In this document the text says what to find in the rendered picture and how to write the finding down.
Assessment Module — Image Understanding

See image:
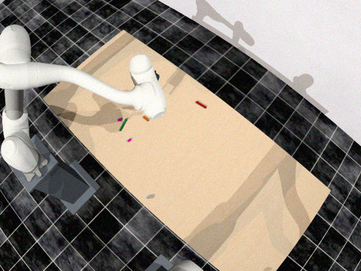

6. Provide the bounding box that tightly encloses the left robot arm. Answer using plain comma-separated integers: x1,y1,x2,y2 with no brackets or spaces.
0,24,167,182

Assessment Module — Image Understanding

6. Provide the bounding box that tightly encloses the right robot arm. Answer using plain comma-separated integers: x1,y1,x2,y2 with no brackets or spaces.
168,260,203,271

